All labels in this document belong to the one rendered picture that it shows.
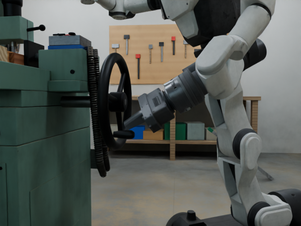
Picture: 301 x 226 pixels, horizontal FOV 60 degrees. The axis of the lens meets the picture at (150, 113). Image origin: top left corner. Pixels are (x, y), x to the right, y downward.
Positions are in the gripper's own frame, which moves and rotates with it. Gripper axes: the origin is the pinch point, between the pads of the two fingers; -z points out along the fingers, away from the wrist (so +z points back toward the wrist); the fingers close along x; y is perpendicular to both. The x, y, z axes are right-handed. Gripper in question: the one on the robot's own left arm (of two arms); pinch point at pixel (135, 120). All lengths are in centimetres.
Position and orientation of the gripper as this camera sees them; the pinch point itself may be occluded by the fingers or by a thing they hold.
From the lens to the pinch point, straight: 67.9
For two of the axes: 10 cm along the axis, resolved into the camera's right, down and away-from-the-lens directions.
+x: -2.3, -6.4, 7.3
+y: -4.7, -5.9, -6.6
